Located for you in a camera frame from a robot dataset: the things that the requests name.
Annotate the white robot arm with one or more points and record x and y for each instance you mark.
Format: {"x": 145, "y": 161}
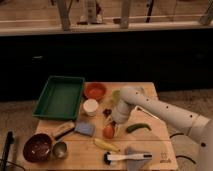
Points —
{"x": 195, "y": 126}

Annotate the white paper cup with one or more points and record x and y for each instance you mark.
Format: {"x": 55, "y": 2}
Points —
{"x": 90, "y": 106}

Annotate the blue sponge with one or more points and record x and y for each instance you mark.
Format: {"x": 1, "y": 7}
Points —
{"x": 85, "y": 128}

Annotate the dark brown bowl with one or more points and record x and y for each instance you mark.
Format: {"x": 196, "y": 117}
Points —
{"x": 37, "y": 148}

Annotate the green plastic tray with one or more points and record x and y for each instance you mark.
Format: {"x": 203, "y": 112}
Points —
{"x": 60, "y": 98}

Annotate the red apple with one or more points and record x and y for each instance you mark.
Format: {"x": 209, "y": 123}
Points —
{"x": 108, "y": 132}

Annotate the green plastic cup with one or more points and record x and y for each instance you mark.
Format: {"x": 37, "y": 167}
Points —
{"x": 115, "y": 96}

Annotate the dark grape bunch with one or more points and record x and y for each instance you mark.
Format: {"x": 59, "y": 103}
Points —
{"x": 107, "y": 112}

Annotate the small metal cup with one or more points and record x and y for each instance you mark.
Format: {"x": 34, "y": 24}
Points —
{"x": 60, "y": 150}

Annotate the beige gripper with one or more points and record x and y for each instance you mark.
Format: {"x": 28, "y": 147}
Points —
{"x": 110, "y": 121}

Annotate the black pole stand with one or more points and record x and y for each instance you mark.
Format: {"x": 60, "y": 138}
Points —
{"x": 6, "y": 149}

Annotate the orange bowl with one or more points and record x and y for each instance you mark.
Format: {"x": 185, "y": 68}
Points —
{"x": 95, "y": 90}

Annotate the green chili pepper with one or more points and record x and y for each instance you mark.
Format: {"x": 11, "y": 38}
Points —
{"x": 134, "y": 127}

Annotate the white dish brush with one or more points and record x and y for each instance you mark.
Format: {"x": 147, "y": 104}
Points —
{"x": 108, "y": 157}

